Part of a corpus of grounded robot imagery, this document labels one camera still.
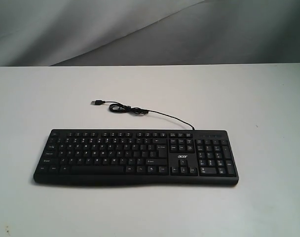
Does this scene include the black acer keyboard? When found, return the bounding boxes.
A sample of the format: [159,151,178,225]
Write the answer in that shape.
[34,129,239,186]

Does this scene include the grey backdrop cloth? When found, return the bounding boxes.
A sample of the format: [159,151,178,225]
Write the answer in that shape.
[0,0,300,66]

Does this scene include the black keyboard usb cable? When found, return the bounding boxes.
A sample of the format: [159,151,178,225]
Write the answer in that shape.
[91,99,196,131]

